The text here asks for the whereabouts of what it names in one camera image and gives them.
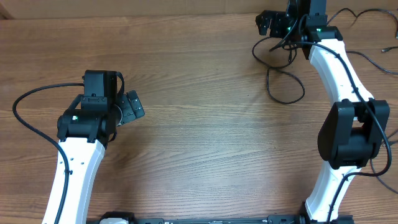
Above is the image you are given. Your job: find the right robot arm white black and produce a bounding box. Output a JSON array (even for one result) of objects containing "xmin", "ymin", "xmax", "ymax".
[{"xmin": 256, "ymin": 1, "xmax": 390, "ymax": 223}]

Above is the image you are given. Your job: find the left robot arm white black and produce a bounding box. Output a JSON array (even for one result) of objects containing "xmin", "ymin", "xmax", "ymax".
[{"xmin": 43, "ymin": 70, "xmax": 145, "ymax": 223}]

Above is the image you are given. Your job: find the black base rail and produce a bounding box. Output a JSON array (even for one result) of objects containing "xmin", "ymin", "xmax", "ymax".
[{"xmin": 133, "ymin": 215, "xmax": 300, "ymax": 224}]

